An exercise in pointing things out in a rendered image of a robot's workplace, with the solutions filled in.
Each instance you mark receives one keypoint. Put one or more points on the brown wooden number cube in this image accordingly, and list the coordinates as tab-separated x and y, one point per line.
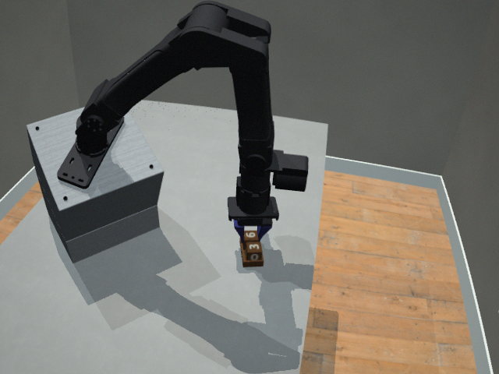
253	251
249	236

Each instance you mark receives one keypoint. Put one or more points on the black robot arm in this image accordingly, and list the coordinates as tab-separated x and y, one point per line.
199	42

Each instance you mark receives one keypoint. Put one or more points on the brown wooden tray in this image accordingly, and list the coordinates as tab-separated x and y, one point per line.
250	263

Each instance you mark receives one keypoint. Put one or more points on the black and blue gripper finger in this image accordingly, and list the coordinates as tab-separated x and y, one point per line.
262	230
240	230

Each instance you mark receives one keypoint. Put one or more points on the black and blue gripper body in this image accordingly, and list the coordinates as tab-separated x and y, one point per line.
253	209

